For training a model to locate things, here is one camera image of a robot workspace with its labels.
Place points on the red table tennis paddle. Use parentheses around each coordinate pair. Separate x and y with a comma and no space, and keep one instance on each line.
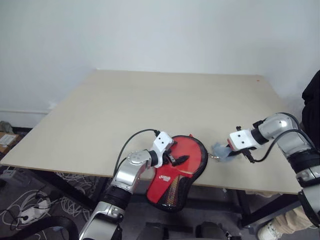
(192,150)

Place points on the grey green crumpled bag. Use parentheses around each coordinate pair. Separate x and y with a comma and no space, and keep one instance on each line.
(5,126)

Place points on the white power strip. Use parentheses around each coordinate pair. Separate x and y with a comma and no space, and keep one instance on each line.
(33,212)

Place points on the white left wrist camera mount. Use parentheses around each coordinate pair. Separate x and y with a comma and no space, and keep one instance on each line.
(162,142)

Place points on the black metal table frame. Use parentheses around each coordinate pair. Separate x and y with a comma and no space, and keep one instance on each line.
(247,207)

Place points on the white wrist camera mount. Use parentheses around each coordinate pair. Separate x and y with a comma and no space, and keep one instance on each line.
(241,140)
(162,142)

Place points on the person's black jacket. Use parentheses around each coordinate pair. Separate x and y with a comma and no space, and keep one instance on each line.
(312,105)

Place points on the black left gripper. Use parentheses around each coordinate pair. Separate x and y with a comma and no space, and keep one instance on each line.
(168,156)

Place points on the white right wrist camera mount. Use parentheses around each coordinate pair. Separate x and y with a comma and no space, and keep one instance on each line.
(241,140)

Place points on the person's white sneaker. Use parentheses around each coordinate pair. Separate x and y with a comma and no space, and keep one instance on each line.
(270,231)

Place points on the person's beige trouser leg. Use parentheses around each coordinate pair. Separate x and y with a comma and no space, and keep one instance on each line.
(295,217)

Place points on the brown cardboard box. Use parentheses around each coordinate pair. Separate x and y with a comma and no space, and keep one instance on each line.
(7,141)

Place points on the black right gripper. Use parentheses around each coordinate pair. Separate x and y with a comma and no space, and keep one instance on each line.
(248,155)

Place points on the red black paddle case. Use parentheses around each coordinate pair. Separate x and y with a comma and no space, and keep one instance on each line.
(170,190)

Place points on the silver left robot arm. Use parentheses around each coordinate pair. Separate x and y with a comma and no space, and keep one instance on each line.
(130,172)

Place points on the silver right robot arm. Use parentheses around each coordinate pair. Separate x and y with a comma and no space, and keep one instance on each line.
(295,147)

